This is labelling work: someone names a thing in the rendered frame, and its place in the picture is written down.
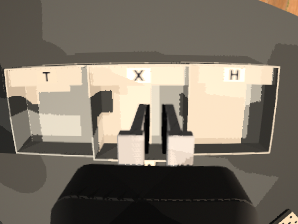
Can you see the white three-compartment bin rack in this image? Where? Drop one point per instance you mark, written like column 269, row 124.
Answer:
column 81, row 116

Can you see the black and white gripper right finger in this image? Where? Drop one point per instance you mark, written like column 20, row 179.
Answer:
column 180, row 144

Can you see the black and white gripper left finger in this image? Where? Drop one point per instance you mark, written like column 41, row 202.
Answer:
column 133, row 144

